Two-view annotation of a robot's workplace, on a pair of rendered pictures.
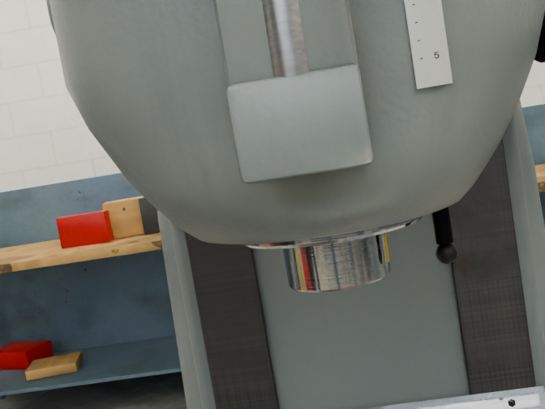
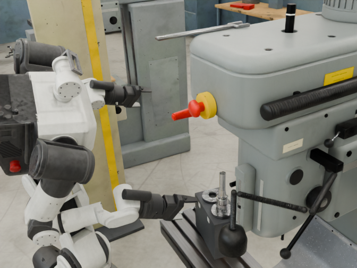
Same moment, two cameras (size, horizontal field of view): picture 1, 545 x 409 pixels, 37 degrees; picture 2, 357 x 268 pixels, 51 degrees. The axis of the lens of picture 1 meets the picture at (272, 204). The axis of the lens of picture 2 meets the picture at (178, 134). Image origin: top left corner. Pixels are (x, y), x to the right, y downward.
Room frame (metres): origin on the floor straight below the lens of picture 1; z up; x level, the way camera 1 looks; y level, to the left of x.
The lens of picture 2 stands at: (-0.33, -0.60, 2.10)
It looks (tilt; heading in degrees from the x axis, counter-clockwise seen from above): 28 degrees down; 57
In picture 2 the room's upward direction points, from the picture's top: 3 degrees counter-clockwise
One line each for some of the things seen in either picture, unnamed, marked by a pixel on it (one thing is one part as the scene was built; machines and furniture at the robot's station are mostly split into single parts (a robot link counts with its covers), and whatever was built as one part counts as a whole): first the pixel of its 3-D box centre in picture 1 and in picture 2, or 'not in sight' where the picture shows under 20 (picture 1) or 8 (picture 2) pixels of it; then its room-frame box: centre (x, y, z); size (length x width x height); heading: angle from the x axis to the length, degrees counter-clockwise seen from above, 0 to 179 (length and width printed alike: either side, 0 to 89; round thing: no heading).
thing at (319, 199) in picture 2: not in sight; (324, 191); (0.29, -0.22, 1.58); 0.17 x 0.01 x 0.01; 20
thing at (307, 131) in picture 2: not in sight; (294, 109); (0.41, -0.03, 1.68); 0.34 x 0.24 x 0.10; 174
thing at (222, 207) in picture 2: not in sight; (222, 203); (0.44, 0.29, 1.14); 0.05 x 0.05 x 0.06
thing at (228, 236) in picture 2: not in sight; (232, 236); (0.14, -0.10, 1.45); 0.07 x 0.07 x 0.06
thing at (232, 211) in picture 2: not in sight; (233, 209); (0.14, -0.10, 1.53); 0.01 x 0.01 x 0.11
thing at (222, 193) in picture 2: not in sight; (222, 184); (0.44, 0.29, 1.24); 0.03 x 0.03 x 0.11
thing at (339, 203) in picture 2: not in sight; (325, 159); (0.56, -0.05, 1.47); 0.24 x 0.19 x 0.26; 84
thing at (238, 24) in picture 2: not in sight; (203, 30); (0.22, 0.11, 1.89); 0.24 x 0.04 x 0.01; 172
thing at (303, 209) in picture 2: not in sight; (274, 202); (0.18, -0.18, 1.58); 0.17 x 0.01 x 0.01; 119
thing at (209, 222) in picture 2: not in sight; (217, 220); (0.45, 0.34, 1.02); 0.22 x 0.12 x 0.20; 73
